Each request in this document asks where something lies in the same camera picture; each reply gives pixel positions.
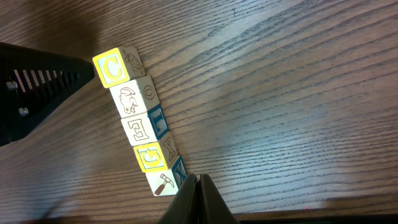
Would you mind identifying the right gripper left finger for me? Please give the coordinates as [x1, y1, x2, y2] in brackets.
[158, 174, 198, 224]

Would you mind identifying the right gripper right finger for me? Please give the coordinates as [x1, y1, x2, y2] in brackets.
[198, 174, 239, 224]

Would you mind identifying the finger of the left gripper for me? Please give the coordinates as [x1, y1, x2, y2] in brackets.
[1, 43, 95, 146]

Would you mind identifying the hammer picture wooden block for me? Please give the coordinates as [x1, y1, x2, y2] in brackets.
[146, 156, 188, 197]

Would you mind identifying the plain yellow wooden block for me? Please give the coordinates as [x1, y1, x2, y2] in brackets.
[133, 131, 179, 173]

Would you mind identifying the yellow letter U block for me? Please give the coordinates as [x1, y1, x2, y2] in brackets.
[93, 47, 146, 88]

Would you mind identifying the white maze picture block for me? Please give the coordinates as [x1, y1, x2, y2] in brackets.
[121, 104, 169, 146]

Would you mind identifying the white animal picture block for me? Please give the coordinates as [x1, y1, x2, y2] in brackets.
[109, 75, 160, 118]

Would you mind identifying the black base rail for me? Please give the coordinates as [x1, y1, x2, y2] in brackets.
[19, 214, 397, 224]

